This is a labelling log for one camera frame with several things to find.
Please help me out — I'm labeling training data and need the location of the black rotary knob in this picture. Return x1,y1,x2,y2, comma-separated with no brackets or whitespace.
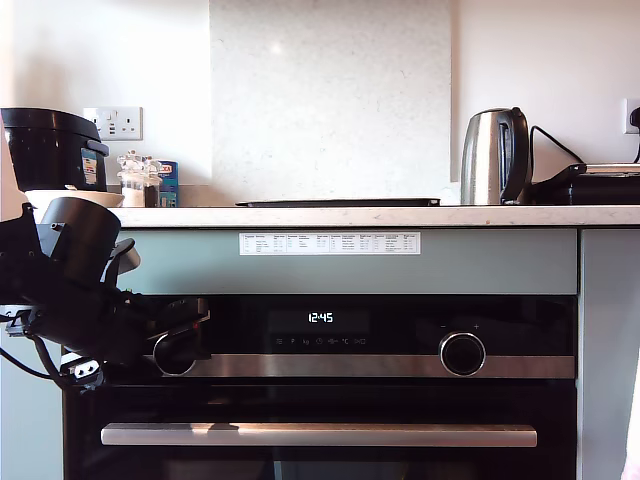
438,332,487,378
152,333,199,377

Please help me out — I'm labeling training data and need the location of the black built-in oven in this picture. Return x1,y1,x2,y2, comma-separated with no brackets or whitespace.
62,294,579,480

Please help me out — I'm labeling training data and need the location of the black rotary knob under plus minus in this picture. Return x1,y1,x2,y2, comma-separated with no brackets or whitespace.
438,332,487,378

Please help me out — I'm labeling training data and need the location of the grey-green cabinet door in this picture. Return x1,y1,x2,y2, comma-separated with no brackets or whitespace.
0,334,64,480
579,229,640,480

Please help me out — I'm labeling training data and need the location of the white shallow bowl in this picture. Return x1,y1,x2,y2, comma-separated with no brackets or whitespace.
23,188,126,211

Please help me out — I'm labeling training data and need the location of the clear pepper grinder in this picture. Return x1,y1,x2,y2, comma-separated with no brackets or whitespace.
143,155,162,209

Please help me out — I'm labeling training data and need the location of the blue salt box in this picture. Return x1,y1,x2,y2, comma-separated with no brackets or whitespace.
157,159,180,209

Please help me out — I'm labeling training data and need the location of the white printed table sticker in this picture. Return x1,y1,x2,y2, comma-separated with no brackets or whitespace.
238,232,422,257

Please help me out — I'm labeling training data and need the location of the clear salt grinder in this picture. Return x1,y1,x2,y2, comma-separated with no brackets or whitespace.
117,149,147,209

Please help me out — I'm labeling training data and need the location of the grey-green cabinet filler panel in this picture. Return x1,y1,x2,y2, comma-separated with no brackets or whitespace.
119,229,579,297

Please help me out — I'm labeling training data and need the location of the black rice cooker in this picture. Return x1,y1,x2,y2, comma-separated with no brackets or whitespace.
0,107,110,194

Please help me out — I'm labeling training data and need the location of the speckled stone splashback panel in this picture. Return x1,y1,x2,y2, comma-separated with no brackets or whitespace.
209,0,454,207

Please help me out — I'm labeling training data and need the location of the stainless steel kettle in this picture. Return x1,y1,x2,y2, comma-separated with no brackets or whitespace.
459,107,532,207

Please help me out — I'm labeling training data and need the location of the black contact grill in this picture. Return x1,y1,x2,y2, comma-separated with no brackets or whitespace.
529,163,640,206

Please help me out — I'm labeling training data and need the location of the cream hanging towel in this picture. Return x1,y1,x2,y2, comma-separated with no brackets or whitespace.
621,344,640,480

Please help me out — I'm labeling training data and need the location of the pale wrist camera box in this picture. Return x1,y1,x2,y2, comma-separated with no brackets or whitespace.
115,238,142,275

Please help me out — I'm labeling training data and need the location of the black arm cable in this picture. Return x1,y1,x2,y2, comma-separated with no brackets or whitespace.
0,309,106,396

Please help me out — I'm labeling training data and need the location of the steel oven door handle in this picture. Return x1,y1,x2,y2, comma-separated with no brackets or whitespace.
100,423,539,448

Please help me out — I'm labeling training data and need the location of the white double wall socket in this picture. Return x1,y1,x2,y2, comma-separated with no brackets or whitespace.
82,106,144,142

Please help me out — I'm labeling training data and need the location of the black kettle cable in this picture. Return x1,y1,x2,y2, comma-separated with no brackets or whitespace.
528,124,588,187

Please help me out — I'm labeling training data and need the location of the white wall socket with plug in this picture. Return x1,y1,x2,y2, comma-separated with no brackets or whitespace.
623,98,640,135

